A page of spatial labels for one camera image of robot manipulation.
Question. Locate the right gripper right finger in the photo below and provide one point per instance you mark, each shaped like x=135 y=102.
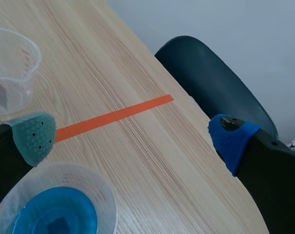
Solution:
x=266 y=175

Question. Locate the empty clear plastic beaker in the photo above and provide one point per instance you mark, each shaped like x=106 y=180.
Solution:
x=12 y=70

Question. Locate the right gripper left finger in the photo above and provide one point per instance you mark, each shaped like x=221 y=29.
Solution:
x=28 y=141

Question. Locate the clear beaker with blue liquid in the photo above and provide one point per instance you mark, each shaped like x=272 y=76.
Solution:
x=57 y=202

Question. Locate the dark blue chair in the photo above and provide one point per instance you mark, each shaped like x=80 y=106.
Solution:
x=215 y=90

